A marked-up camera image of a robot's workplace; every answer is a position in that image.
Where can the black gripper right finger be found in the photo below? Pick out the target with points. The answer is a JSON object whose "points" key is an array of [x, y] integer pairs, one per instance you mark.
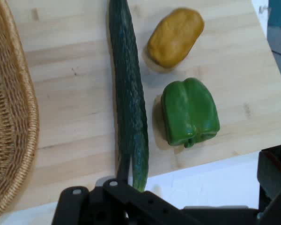
{"points": [[276, 199]]}

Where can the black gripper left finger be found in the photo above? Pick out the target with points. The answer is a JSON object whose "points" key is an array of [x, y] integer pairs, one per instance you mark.
{"points": [[121, 201]]}

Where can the long dark green cucumber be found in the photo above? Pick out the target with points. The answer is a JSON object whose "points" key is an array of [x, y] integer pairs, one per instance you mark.
{"points": [[127, 82]]}

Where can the green bell pepper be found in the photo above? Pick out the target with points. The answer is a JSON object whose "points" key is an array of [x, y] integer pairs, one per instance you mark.
{"points": [[189, 112]]}

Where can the light wooden board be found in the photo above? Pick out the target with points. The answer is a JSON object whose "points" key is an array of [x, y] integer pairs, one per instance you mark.
{"points": [[72, 93]]}

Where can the woven wicker basket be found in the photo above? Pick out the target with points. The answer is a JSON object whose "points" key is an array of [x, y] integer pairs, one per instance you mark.
{"points": [[4, 105]]}

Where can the yellow-brown potato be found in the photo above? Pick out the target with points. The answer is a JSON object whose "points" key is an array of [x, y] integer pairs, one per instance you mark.
{"points": [[175, 37]]}

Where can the teal background object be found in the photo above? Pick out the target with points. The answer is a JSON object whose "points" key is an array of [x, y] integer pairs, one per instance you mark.
{"points": [[279, 14]]}

